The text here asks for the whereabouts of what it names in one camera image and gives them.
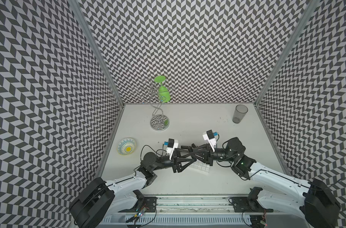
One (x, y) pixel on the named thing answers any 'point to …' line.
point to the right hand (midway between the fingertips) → (191, 155)
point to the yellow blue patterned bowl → (126, 146)
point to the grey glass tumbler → (240, 112)
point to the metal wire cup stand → (157, 93)
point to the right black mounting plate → (249, 204)
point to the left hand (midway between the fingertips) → (192, 158)
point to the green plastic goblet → (163, 93)
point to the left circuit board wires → (140, 212)
